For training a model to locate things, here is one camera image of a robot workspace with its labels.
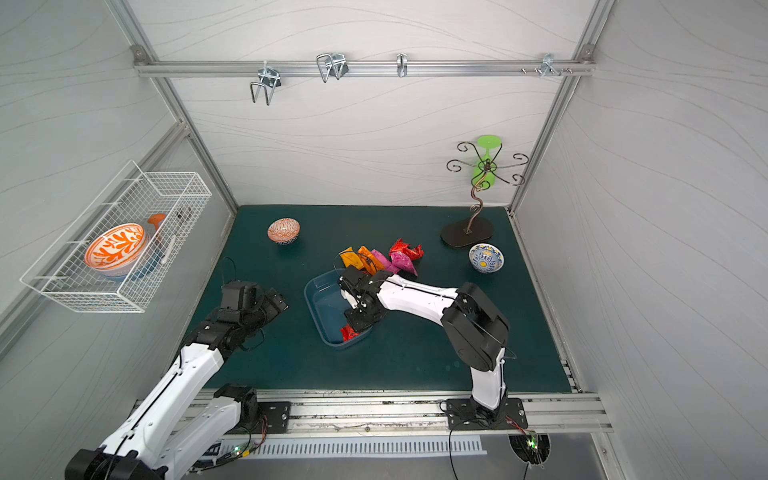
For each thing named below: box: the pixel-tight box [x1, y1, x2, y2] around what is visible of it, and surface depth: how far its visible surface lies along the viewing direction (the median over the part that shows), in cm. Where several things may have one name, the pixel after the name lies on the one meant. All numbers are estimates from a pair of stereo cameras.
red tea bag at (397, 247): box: [389, 238, 409, 257], surface depth 107 cm
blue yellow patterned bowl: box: [468, 243, 505, 274], surface depth 106 cm
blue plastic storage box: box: [304, 268, 374, 350], surface depth 92 cm
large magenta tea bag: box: [390, 252, 418, 276], surface depth 103 cm
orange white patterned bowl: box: [84, 223, 145, 277], surface depth 64 cm
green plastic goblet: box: [473, 135, 502, 188], surface depth 92 cm
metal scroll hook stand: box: [440, 142, 529, 248], surface depth 97 cm
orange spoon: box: [147, 213, 166, 230], surface depth 76 cm
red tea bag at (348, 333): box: [340, 324, 361, 342], surface depth 88 cm
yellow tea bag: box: [339, 246, 365, 270], surface depth 106 cm
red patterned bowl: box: [267, 217, 301, 245], surface depth 113 cm
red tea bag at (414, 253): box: [401, 244, 425, 261], surface depth 106 cm
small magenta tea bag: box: [371, 249, 400, 274], surface depth 105 cm
